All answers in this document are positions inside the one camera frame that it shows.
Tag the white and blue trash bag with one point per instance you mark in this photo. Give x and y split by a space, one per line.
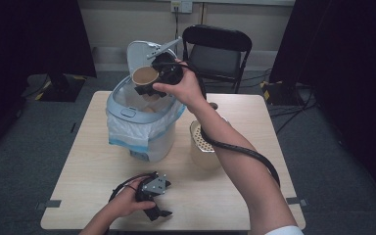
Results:
127 134

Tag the black folding chair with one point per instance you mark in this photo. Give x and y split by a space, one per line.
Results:
213 58

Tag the grey tape strip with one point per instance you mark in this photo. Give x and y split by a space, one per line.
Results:
49 204
297 201

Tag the white trash can grey lid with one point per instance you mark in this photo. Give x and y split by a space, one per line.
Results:
163 143

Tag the beige container with perforated insert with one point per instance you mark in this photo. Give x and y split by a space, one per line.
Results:
199 158

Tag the brown paper cup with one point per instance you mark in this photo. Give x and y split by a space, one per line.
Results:
143 76

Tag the black curtain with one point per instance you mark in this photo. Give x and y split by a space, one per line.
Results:
29 39
349 65

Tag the white wall outlet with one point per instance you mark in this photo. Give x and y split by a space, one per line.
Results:
181 6

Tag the white sleeve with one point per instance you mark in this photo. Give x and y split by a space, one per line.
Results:
285 231

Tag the person's left hand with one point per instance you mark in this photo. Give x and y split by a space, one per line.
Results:
125 202

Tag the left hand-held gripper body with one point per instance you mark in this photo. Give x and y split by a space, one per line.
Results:
155 186

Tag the person's right hand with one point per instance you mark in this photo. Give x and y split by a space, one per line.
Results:
187 89

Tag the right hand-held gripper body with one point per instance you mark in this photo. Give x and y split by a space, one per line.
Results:
169 70

